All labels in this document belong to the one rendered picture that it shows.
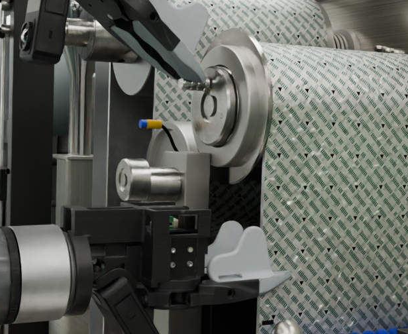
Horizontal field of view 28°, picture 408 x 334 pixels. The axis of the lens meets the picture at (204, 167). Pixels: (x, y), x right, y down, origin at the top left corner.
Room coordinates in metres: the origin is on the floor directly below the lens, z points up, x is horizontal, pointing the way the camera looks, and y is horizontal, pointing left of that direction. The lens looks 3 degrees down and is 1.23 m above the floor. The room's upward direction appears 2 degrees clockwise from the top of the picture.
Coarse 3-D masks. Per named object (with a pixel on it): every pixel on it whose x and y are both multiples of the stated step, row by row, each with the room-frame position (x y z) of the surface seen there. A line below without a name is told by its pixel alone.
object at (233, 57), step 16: (224, 48) 0.78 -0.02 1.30; (208, 64) 0.81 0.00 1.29; (224, 64) 0.78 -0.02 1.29; (240, 64) 0.75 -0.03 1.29; (240, 80) 0.75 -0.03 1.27; (256, 80) 0.75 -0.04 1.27; (192, 96) 0.83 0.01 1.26; (240, 96) 0.75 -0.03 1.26; (256, 96) 0.74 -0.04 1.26; (240, 112) 0.75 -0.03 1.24; (256, 112) 0.74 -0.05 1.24; (192, 128) 0.83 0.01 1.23; (240, 128) 0.75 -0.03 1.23; (240, 144) 0.75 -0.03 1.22; (224, 160) 0.77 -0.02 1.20
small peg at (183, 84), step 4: (180, 80) 0.77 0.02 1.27; (184, 80) 0.77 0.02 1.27; (188, 80) 0.77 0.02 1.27; (208, 80) 0.78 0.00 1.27; (180, 84) 0.77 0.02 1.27; (184, 84) 0.77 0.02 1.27; (188, 84) 0.77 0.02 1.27; (192, 84) 0.77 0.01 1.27; (196, 84) 0.77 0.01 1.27; (200, 84) 0.77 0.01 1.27; (204, 84) 0.78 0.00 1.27; (208, 84) 0.78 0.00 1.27; (180, 88) 0.77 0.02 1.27; (184, 88) 0.77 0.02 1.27; (188, 88) 0.77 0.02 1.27; (192, 88) 0.77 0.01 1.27; (196, 88) 0.78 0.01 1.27; (200, 88) 0.78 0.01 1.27; (204, 88) 0.78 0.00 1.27; (208, 88) 0.78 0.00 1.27
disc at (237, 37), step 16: (224, 32) 0.80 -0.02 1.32; (240, 32) 0.77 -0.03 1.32; (208, 48) 0.83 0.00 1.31; (240, 48) 0.77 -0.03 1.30; (256, 48) 0.75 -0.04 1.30; (256, 64) 0.75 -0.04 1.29; (272, 96) 0.73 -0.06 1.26; (256, 128) 0.74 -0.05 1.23; (256, 144) 0.74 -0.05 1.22; (240, 160) 0.77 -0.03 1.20; (256, 160) 0.74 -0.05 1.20; (224, 176) 0.79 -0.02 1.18; (240, 176) 0.77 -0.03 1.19
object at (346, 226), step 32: (288, 160) 0.75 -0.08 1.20; (320, 160) 0.77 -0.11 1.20; (352, 160) 0.78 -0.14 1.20; (384, 160) 0.80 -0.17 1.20; (288, 192) 0.75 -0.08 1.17; (320, 192) 0.77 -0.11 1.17; (352, 192) 0.78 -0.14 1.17; (384, 192) 0.80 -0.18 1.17; (288, 224) 0.75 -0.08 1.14; (320, 224) 0.77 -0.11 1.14; (352, 224) 0.79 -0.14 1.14; (384, 224) 0.80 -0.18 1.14; (288, 256) 0.75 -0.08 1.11; (320, 256) 0.77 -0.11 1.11; (352, 256) 0.79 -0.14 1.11; (384, 256) 0.80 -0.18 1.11; (288, 288) 0.75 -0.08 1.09; (320, 288) 0.77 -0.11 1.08; (352, 288) 0.79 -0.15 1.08; (384, 288) 0.80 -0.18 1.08; (256, 320) 0.74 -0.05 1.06; (320, 320) 0.77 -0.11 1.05; (352, 320) 0.79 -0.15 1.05; (384, 320) 0.81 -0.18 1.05
